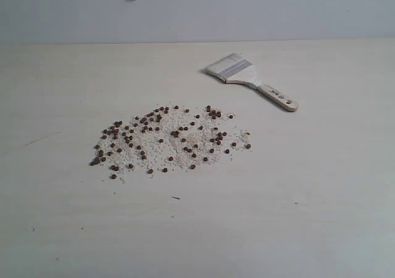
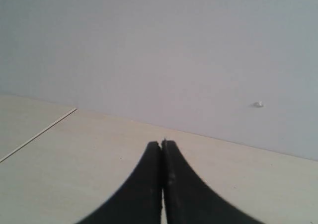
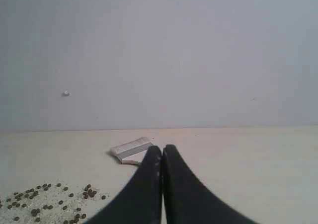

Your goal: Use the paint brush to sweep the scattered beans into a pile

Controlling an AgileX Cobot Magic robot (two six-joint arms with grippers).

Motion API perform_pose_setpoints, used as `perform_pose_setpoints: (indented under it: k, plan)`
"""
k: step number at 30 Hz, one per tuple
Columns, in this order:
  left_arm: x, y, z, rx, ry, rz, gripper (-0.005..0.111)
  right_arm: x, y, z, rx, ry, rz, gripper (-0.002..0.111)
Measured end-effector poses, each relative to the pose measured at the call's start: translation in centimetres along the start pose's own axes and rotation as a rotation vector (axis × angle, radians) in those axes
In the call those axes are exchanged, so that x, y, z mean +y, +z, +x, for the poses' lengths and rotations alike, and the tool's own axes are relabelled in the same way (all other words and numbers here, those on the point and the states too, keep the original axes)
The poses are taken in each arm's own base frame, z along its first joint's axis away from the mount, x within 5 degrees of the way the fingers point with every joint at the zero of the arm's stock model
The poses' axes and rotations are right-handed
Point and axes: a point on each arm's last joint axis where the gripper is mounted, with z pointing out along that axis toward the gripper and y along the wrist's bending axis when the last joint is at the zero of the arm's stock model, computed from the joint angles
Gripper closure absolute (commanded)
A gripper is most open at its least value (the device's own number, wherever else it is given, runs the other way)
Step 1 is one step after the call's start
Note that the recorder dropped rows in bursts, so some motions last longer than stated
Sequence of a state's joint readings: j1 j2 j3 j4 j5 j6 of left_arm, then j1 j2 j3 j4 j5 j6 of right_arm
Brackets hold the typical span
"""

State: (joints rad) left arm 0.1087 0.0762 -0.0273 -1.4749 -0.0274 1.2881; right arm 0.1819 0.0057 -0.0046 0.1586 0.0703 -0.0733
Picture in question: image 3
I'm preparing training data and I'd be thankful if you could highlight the pile of rice and pellets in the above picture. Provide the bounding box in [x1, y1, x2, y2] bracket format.
[0, 181, 110, 224]

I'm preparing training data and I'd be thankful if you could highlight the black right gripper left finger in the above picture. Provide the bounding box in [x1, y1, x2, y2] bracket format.
[86, 146, 162, 224]

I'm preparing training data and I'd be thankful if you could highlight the wooden paint brush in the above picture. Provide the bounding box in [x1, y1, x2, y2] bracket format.
[109, 137, 153, 165]

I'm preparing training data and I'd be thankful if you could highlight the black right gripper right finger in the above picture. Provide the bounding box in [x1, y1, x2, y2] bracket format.
[162, 145, 255, 224]

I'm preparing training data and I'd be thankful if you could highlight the white blob on wall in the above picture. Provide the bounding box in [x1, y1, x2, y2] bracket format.
[61, 90, 71, 97]

